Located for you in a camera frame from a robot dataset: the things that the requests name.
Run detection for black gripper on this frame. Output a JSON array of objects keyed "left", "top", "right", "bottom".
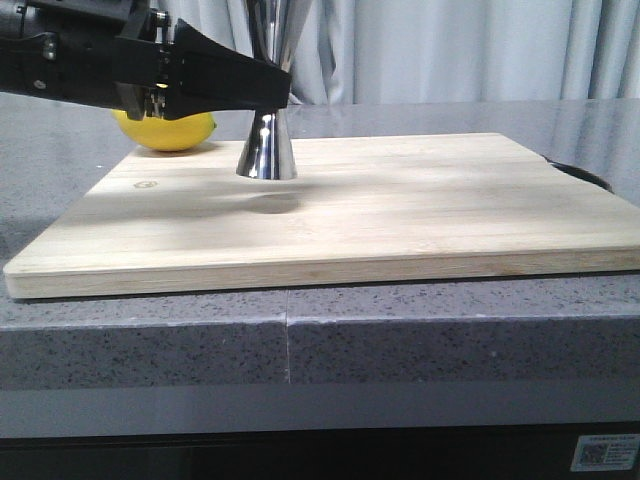
[{"left": 1, "top": 1, "right": 291, "bottom": 120}]

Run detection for steel double jigger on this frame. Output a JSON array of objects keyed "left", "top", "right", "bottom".
[{"left": 236, "top": 1, "right": 312, "bottom": 180}]

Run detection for yellow lemon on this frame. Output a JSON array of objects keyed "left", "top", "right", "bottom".
[{"left": 110, "top": 110, "right": 217, "bottom": 152}]

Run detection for wooden cutting board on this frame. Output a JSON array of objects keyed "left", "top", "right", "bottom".
[{"left": 4, "top": 133, "right": 639, "bottom": 299}]

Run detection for grey curtain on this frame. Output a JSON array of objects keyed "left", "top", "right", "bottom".
[{"left": 149, "top": 0, "right": 640, "bottom": 106}]

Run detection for white QR code sticker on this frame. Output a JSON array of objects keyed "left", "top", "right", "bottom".
[{"left": 570, "top": 434, "right": 639, "bottom": 473}]

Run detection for black cutting board handle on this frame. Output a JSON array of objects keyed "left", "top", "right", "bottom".
[{"left": 544, "top": 156, "right": 613, "bottom": 193}]

